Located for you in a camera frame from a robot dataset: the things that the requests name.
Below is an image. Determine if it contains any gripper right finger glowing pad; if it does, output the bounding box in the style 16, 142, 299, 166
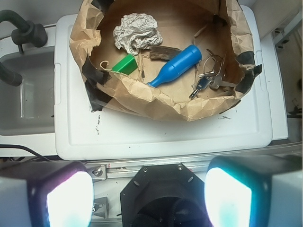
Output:
204, 155, 303, 227

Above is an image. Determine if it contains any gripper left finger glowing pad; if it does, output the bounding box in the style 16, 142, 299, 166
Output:
0, 161, 94, 227

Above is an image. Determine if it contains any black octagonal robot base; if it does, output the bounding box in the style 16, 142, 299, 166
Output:
120, 165, 212, 227

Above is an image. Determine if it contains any dark wood chip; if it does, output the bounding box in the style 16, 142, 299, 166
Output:
150, 46, 182, 61

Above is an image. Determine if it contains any white plastic lid tray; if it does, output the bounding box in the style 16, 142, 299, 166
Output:
54, 15, 273, 160

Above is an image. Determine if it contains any grey plastic tub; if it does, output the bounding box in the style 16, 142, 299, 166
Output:
0, 46, 54, 136

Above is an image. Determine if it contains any bunch of metal keys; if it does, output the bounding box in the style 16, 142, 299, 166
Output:
189, 49, 226, 99

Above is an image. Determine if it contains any blue plastic bottle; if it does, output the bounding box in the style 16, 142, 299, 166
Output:
147, 45, 202, 87

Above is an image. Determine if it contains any green rectangular block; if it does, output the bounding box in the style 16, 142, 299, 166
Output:
112, 54, 138, 75

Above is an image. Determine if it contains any brown paper bag bin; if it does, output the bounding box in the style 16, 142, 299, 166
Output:
70, 0, 262, 122

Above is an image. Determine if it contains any crumpled white paper ball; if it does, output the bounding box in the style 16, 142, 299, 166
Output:
113, 13, 163, 55

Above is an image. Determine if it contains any metal corner bracket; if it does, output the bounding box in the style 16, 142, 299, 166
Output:
87, 165, 107, 182

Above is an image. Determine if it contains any aluminium extrusion rail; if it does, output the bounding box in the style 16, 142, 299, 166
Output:
85, 141, 303, 180

